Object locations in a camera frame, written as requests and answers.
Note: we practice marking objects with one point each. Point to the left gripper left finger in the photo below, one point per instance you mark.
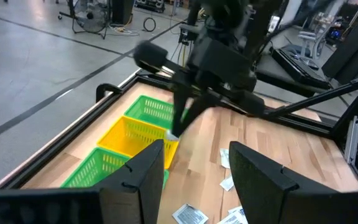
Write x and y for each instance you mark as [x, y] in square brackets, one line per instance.
[135, 186]

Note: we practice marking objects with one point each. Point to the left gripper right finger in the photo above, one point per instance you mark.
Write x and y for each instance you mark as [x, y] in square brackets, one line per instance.
[259, 186]

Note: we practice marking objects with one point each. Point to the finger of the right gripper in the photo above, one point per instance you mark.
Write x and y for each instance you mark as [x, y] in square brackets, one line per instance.
[179, 112]
[199, 107]

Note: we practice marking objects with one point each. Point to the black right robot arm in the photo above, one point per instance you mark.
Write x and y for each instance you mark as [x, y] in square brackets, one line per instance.
[259, 18]

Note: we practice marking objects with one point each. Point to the green plastic basket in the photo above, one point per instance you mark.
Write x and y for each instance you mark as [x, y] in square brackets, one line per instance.
[149, 109]
[95, 169]

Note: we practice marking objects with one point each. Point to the black cabinet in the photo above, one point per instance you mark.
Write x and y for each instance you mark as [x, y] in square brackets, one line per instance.
[123, 11]

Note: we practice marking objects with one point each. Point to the yellow plastic basket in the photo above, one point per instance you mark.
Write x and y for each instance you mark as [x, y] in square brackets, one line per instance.
[129, 133]

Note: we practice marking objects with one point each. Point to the grey printed wipe packet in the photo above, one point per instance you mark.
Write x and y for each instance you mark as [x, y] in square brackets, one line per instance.
[190, 214]

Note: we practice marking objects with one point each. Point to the black floor fan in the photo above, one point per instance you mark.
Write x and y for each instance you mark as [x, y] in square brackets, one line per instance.
[90, 14]

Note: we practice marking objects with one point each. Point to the grey side desk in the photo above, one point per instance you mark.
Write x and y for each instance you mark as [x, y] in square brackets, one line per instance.
[264, 70]

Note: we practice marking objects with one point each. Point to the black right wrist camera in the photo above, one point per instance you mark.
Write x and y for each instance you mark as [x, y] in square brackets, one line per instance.
[219, 59]

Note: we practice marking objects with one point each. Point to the black arched bracket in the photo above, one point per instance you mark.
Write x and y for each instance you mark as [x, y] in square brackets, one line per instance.
[99, 90]

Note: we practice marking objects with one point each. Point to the silver corner bracket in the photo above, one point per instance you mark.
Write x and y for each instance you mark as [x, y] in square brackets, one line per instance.
[353, 140]

